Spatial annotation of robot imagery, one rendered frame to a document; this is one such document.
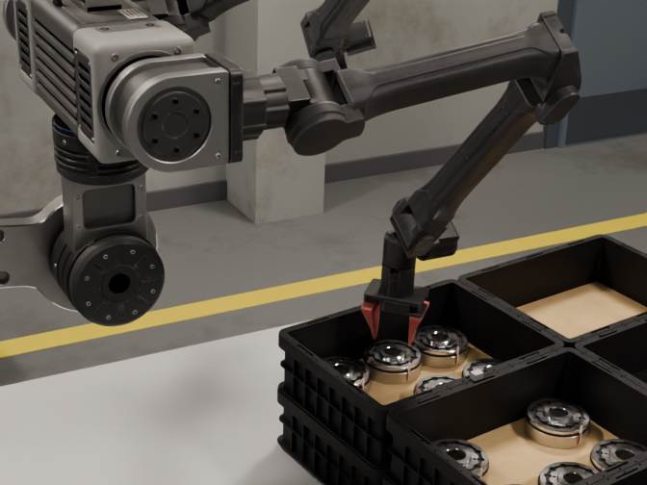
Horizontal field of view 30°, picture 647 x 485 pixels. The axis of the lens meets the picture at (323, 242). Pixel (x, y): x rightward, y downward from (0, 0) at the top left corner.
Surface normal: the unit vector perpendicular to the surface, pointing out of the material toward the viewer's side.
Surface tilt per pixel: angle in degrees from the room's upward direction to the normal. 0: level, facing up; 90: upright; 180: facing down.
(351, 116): 36
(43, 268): 90
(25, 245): 90
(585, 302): 0
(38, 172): 90
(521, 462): 0
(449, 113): 90
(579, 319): 0
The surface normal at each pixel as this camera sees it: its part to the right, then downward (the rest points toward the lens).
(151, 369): 0.04, -0.91
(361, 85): 0.11, -0.49
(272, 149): 0.46, 0.38
